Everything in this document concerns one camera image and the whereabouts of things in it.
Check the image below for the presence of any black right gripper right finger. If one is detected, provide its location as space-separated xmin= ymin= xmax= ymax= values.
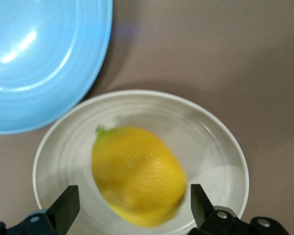
xmin=187 ymin=184 xmax=291 ymax=235

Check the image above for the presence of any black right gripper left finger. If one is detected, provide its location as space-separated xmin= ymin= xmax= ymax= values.
xmin=5 ymin=185 xmax=80 ymax=235

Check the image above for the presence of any yellow lemon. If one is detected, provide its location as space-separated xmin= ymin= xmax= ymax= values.
xmin=91 ymin=125 xmax=188 ymax=228

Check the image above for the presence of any cream round plate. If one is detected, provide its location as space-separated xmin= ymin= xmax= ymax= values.
xmin=32 ymin=89 xmax=250 ymax=235

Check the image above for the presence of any light blue round plate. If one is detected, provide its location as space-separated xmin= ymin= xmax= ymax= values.
xmin=0 ymin=0 xmax=114 ymax=135

